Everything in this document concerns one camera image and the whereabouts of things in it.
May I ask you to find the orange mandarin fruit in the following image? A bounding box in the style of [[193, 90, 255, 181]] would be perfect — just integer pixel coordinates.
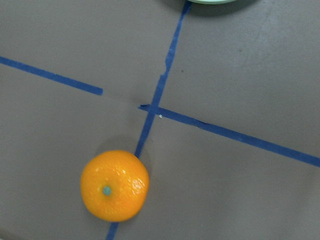
[[80, 150, 150, 222]]

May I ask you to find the light green plate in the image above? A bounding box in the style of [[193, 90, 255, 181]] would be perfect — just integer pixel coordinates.
[[188, 0, 236, 5]]

